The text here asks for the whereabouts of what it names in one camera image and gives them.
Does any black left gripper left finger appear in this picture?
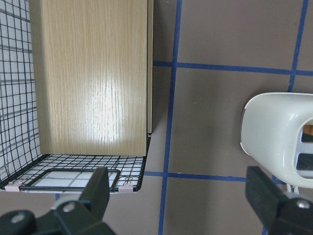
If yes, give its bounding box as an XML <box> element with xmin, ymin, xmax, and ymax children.
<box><xmin>53</xmin><ymin>167</ymin><xmax>110</xmax><ymax>235</ymax></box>

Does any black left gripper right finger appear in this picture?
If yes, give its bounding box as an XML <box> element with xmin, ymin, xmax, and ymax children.
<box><xmin>246</xmin><ymin>166</ymin><xmax>313</xmax><ymax>235</ymax></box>

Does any white two-slot toaster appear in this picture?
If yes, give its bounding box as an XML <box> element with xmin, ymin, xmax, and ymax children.
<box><xmin>240</xmin><ymin>93</ymin><xmax>313</xmax><ymax>188</ymax></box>

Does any wooden wire-mesh storage box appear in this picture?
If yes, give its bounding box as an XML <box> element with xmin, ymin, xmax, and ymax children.
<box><xmin>0</xmin><ymin>0</ymin><xmax>154</xmax><ymax>193</ymax></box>

